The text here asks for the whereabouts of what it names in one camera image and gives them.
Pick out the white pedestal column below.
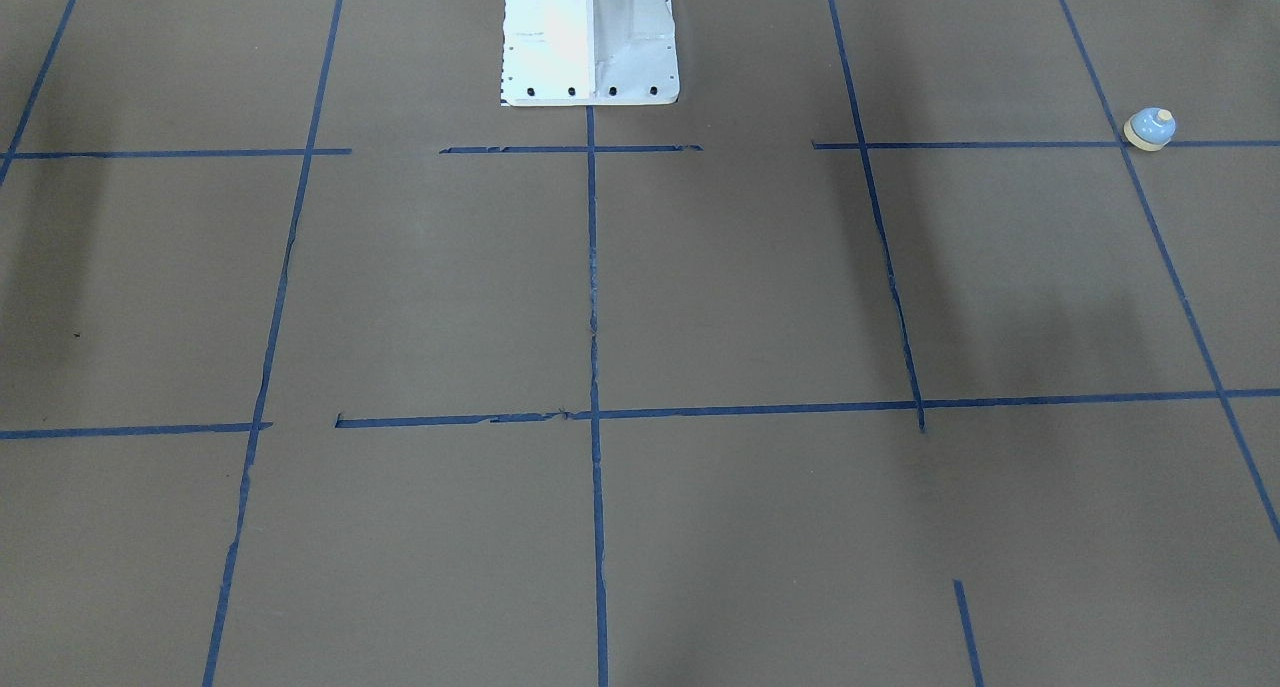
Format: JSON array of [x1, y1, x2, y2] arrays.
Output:
[[500, 0, 681, 107]]

